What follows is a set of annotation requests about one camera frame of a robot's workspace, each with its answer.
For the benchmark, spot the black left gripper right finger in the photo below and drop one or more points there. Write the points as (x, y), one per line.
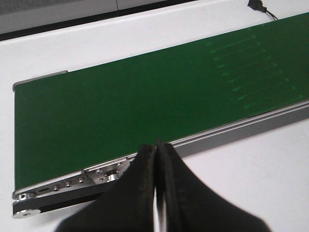
(186, 204)

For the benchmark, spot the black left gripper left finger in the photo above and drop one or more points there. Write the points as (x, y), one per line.
(126, 207)

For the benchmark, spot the black photoelectric sensor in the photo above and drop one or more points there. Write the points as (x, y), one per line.
(257, 5)

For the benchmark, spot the aluminium conveyor frame rail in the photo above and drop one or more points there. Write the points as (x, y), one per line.
(88, 183)

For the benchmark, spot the green conveyor belt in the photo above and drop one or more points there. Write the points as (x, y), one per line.
(67, 122)

